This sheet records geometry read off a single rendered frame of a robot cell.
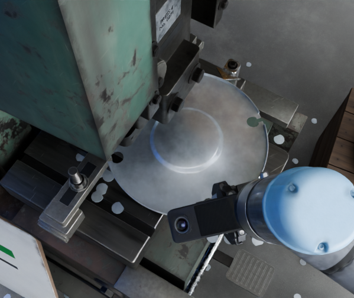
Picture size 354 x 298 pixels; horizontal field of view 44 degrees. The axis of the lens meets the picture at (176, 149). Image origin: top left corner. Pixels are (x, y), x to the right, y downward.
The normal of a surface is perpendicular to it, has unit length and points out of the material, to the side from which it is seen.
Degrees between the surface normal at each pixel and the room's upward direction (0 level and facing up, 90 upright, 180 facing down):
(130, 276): 0
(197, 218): 34
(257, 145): 0
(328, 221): 19
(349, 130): 0
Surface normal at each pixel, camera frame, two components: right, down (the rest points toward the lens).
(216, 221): -0.40, -0.03
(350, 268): -0.27, 0.41
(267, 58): 0.02, -0.44
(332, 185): 0.11, -0.12
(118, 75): 0.86, 0.46
